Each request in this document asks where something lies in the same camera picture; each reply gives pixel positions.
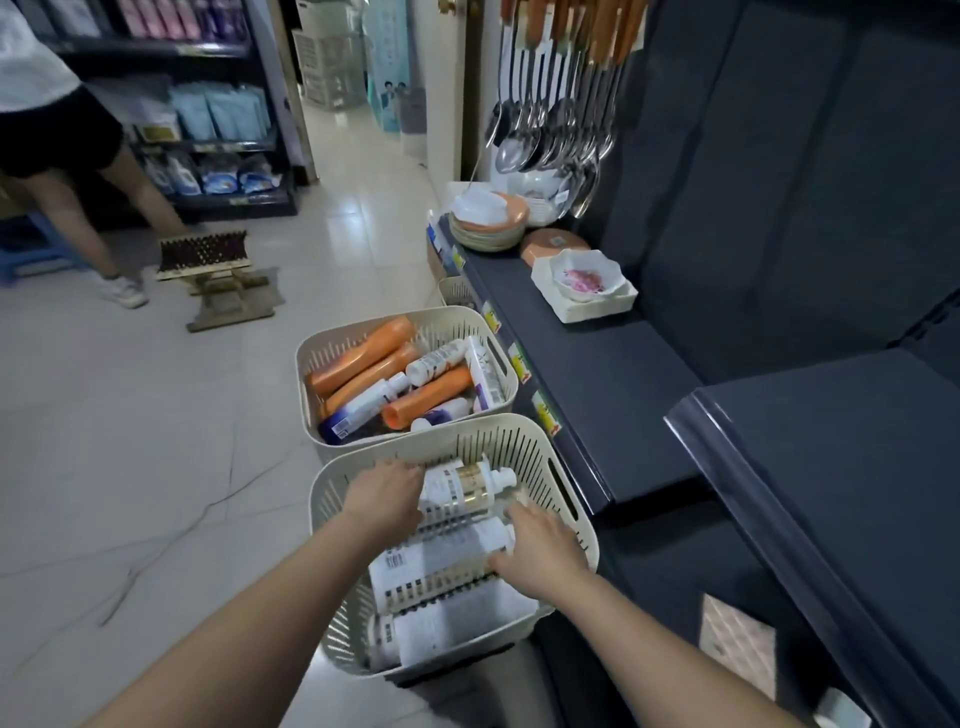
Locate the blue plastic stool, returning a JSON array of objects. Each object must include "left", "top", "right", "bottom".
[{"left": 0, "top": 212, "right": 85, "bottom": 288}]

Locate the orange dome bowl with sticker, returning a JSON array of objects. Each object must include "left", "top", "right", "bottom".
[{"left": 518, "top": 227, "right": 592, "bottom": 269}]

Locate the small white box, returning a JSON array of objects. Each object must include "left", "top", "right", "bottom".
[{"left": 812, "top": 684, "right": 873, "bottom": 728}]

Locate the white square dish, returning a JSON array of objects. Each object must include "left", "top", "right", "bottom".
[{"left": 530, "top": 258, "right": 640, "bottom": 326}]

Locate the black rack with refill packs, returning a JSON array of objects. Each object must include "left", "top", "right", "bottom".
[{"left": 14, "top": 0, "right": 301, "bottom": 224}]

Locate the person's left hand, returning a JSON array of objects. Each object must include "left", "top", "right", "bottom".
[{"left": 339, "top": 458, "right": 427, "bottom": 549}]

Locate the row of teal refill packs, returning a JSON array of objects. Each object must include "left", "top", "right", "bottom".
[{"left": 168, "top": 82, "right": 273, "bottom": 144}]

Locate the cream slotted plastic basket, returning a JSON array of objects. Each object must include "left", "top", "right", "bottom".
[
  {"left": 307, "top": 412, "right": 601, "bottom": 684},
  {"left": 293, "top": 304, "right": 521, "bottom": 464}
]

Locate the row of blue white packs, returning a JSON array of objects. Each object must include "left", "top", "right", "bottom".
[{"left": 140, "top": 152, "right": 284, "bottom": 198}]

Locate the pink patterned flat packet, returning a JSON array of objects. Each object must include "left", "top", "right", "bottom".
[{"left": 697, "top": 592, "right": 779, "bottom": 704}]

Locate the stack of orange cream plates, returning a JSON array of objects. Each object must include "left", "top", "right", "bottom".
[{"left": 447, "top": 191, "right": 532, "bottom": 254}]

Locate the person's right hand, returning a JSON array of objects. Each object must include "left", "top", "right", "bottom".
[{"left": 487, "top": 500, "right": 594, "bottom": 607}]

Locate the small cream slotted basket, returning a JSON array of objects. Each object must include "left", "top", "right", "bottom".
[{"left": 436, "top": 275, "right": 479, "bottom": 311}]

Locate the stack of white plastic crates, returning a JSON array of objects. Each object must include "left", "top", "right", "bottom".
[{"left": 290, "top": 0, "right": 370, "bottom": 112}]

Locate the blue cardboard display stand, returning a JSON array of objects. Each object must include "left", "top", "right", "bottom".
[{"left": 363, "top": 0, "right": 412, "bottom": 136}]

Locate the dark grey shelf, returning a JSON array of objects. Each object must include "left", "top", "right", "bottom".
[{"left": 427, "top": 0, "right": 960, "bottom": 728}]

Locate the row of hanging steel ladles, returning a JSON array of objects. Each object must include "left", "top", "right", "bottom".
[{"left": 483, "top": 0, "right": 652, "bottom": 220}]

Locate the grey plastic bin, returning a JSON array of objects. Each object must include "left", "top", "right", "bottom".
[{"left": 397, "top": 86, "right": 429, "bottom": 160}]

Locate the row of pink purple bottles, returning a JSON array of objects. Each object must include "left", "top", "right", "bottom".
[{"left": 116, "top": 0, "right": 250, "bottom": 43}]

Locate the brown wooden door frame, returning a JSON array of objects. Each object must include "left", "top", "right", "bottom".
[{"left": 461, "top": 0, "right": 486, "bottom": 181}]

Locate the cream wooden door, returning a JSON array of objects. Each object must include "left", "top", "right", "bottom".
[{"left": 412, "top": 0, "right": 468, "bottom": 185}]

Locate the person's left forearm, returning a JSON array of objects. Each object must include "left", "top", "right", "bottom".
[{"left": 82, "top": 513, "right": 391, "bottom": 728}]

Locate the wooden woven stool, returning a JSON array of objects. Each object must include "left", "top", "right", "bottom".
[{"left": 155, "top": 230, "right": 285, "bottom": 334}]

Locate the Dove bottle blue bottom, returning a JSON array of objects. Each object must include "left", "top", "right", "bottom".
[
  {"left": 410, "top": 395, "right": 475, "bottom": 435},
  {"left": 317, "top": 373, "right": 412, "bottom": 445}
]

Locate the white floral bowl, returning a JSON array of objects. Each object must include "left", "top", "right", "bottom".
[{"left": 549, "top": 248, "right": 628, "bottom": 304}]

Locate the person's right forearm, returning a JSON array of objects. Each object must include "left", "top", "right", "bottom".
[{"left": 551, "top": 569, "right": 808, "bottom": 728}]

